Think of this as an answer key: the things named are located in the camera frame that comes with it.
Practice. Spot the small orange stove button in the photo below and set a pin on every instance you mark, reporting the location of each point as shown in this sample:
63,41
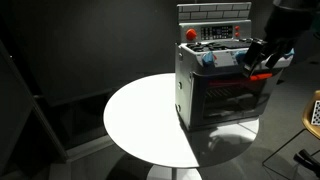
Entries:
237,28
237,34

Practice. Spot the black burner grate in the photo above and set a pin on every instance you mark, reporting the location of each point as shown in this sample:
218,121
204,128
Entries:
217,45
196,47

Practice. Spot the yellow wooden chair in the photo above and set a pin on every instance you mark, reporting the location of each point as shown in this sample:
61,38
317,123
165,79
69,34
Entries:
308,116

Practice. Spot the Franka robot arm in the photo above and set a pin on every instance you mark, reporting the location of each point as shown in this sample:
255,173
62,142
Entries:
288,18

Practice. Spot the large orange round knob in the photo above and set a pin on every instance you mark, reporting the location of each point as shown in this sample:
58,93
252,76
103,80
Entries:
191,34

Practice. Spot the black glass oven door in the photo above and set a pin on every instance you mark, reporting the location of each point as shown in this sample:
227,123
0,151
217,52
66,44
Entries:
233,100

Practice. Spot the black white checkerboard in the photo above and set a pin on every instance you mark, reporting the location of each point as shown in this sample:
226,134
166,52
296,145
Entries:
317,113

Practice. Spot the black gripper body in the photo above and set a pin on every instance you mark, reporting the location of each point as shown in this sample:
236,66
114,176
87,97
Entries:
278,45

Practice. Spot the black stove control display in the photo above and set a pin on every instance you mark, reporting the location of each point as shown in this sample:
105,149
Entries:
216,32

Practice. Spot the white round pedestal table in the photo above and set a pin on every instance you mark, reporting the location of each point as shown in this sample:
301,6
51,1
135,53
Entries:
143,120

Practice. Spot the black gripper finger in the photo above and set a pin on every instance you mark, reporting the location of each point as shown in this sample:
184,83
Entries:
272,60
255,56

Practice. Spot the grey toy stove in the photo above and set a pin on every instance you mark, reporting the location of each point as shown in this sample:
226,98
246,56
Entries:
186,100

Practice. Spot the white round side cap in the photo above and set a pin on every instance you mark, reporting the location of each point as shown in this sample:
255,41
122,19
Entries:
178,108
180,85
180,56

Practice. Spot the blue stove knob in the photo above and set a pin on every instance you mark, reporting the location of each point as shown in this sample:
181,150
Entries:
291,52
240,56
208,58

